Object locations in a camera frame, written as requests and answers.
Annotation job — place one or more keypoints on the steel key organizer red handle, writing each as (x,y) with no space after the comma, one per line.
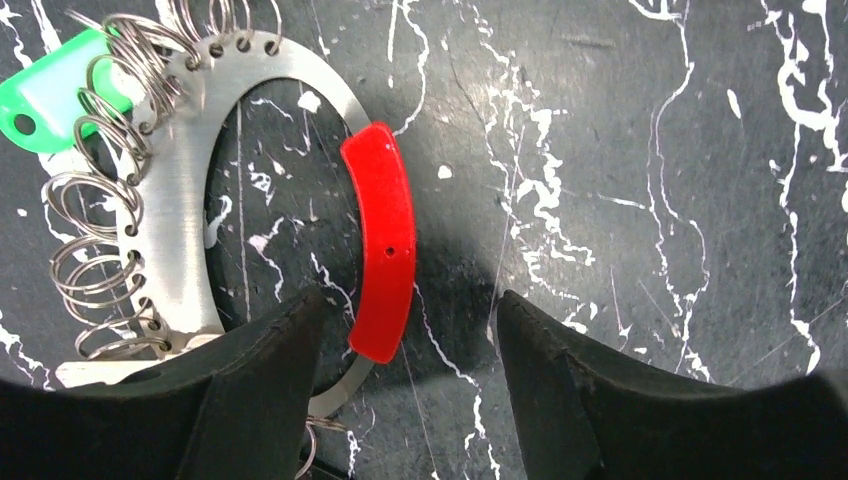
(191,85)

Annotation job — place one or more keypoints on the green key tag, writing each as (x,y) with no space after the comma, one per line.
(40,104)

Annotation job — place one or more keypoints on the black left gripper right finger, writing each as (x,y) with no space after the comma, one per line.
(583,410)

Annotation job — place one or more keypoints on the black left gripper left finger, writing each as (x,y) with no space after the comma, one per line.
(234,408)

